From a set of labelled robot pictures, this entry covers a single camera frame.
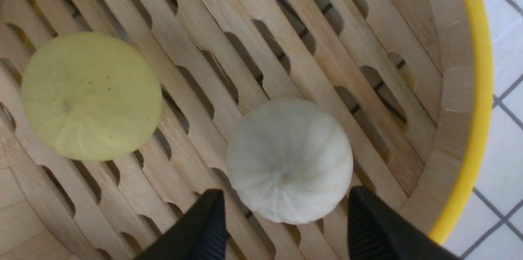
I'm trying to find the yellow steamed bun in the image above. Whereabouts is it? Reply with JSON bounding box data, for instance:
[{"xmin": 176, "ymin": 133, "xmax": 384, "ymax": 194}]
[{"xmin": 21, "ymin": 31, "xmax": 163, "ymax": 161}]

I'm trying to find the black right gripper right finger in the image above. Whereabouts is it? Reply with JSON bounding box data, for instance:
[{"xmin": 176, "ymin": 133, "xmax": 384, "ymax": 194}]
[{"xmin": 347, "ymin": 186, "xmax": 458, "ymax": 260}]

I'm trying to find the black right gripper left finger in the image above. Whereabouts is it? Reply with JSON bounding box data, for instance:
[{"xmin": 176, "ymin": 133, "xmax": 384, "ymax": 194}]
[{"xmin": 136, "ymin": 189, "xmax": 227, "ymax": 260}]

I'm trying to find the bamboo steamer basket yellow rim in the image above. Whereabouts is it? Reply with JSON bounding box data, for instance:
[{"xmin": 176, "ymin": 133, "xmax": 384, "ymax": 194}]
[{"xmin": 1, "ymin": 0, "xmax": 493, "ymax": 260}]

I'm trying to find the white checkered tablecloth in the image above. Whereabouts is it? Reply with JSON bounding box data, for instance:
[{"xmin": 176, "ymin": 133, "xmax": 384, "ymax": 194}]
[{"xmin": 444, "ymin": 0, "xmax": 523, "ymax": 260}]

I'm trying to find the white steamed bun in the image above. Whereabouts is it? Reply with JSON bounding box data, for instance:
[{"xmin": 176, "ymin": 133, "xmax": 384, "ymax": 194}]
[{"xmin": 226, "ymin": 98, "xmax": 354, "ymax": 225}]

